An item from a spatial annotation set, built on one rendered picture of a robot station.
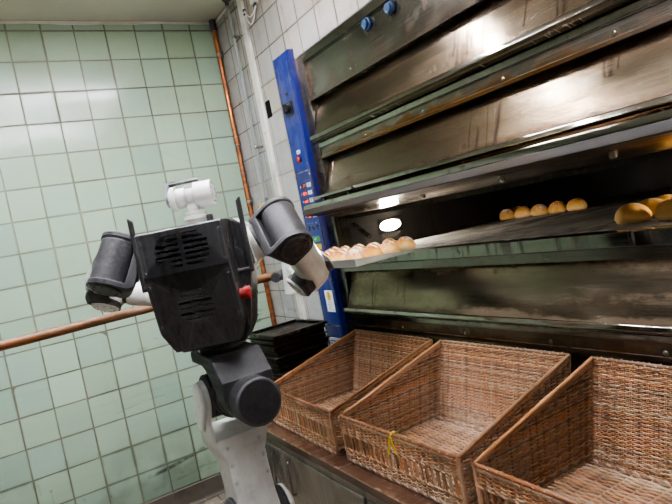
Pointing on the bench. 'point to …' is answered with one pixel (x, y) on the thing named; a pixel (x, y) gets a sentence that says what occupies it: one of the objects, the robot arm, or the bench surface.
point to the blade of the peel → (371, 258)
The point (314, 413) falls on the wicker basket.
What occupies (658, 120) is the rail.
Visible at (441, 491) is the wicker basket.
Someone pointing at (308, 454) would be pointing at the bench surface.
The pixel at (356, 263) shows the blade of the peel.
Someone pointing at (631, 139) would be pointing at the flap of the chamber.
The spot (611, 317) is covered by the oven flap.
